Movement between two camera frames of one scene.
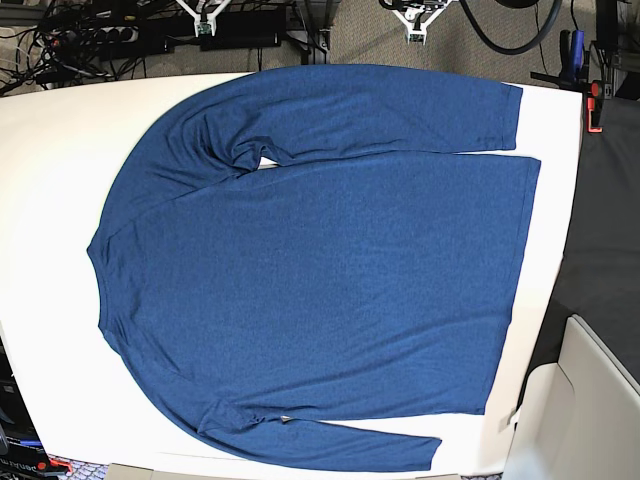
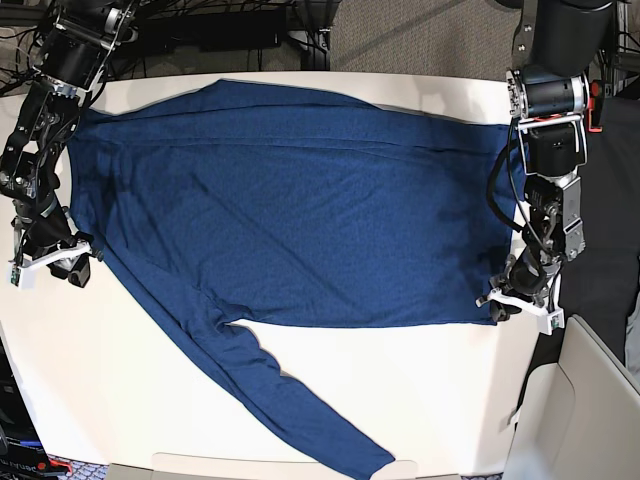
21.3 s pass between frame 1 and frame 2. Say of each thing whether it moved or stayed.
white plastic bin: stayed
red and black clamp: stayed
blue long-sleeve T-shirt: moved
